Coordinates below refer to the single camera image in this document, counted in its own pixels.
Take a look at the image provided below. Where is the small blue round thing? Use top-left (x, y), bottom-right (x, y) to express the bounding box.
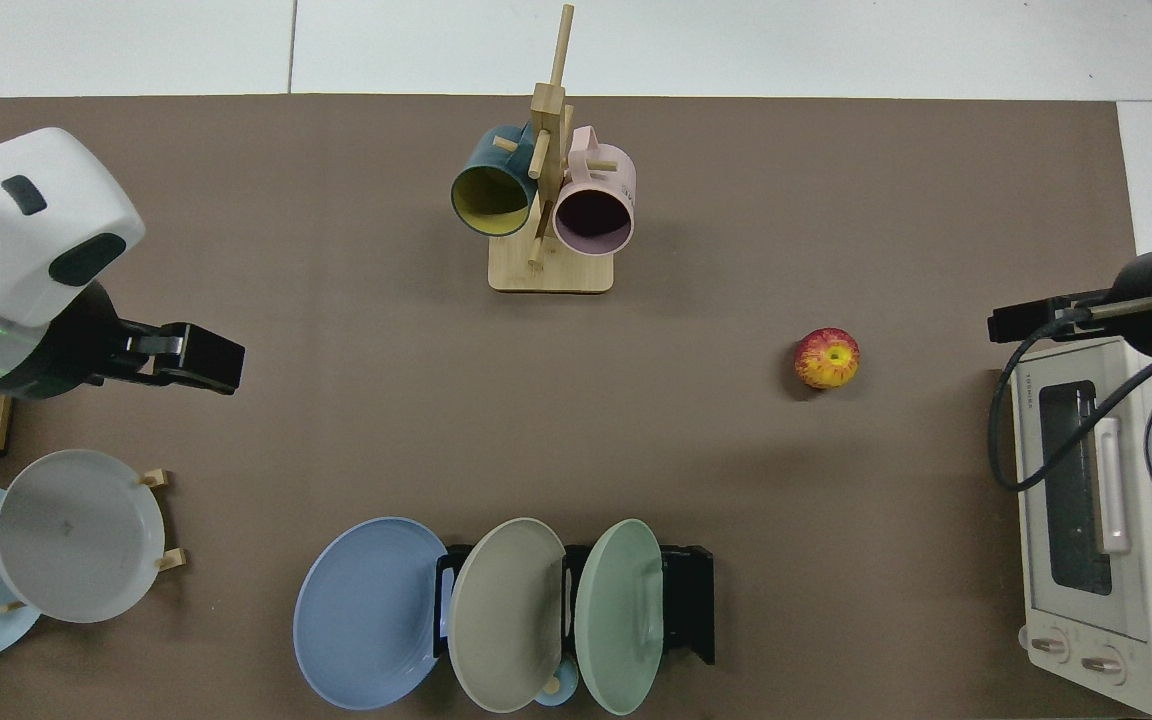
top-left (534, 655), bottom-right (580, 708)

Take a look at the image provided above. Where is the grey plate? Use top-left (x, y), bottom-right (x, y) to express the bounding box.
top-left (0, 449), bottom-right (167, 625)

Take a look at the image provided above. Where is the pale green plate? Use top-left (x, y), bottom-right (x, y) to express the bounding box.
top-left (574, 518), bottom-right (664, 716)

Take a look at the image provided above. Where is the red yellow apple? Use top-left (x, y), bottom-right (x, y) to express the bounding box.
top-left (793, 327), bottom-right (861, 391)

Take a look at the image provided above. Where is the brown table cloth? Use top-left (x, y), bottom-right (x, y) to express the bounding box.
top-left (0, 95), bottom-right (1142, 720)

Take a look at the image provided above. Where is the wooden plate rack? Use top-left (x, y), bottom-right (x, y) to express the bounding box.
top-left (0, 467), bottom-right (187, 614)

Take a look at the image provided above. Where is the black dish rack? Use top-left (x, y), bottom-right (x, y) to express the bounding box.
top-left (434, 543), bottom-right (716, 667)

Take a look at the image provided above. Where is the teal mug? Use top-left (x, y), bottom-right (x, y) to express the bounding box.
top-left (450, 123), bottom-right (540, 239)

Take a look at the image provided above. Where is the pink mug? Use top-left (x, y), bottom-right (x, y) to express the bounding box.
top-left (552, 125), bottom-right (637, 257)

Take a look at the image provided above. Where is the wooden cup stand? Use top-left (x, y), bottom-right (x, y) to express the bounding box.
top-left (488, 3), bottom-right (619, 295)

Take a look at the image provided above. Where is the beige plate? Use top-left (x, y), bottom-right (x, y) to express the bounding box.
top-left (447, 517), bottom-right (569, 713)

